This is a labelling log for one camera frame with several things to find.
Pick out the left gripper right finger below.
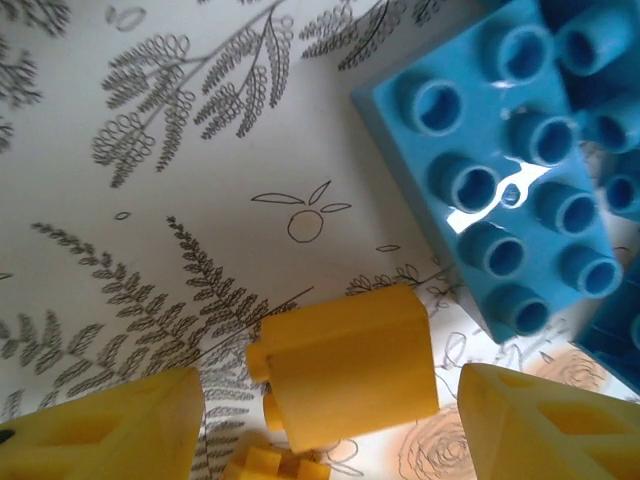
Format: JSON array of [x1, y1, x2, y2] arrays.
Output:
[[458, 362, 640, 480]]

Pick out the floral patterned table cover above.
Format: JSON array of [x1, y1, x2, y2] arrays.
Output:
[[0, 0, 640, 480]]

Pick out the long blue lego brick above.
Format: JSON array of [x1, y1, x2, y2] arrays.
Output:
[[349, 0, 626, 346], [572, 259, 640, 396]]

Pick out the small blue lego brick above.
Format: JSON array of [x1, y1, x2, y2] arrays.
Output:
[[542, 0, 640, 109]]

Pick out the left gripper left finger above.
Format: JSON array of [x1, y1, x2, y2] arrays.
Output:
[[0, 366, 206, 480]]

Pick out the yellow lego brick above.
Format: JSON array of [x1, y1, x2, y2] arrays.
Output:
[[244, 283, 442, 454], [222, 444, 332, 480]]

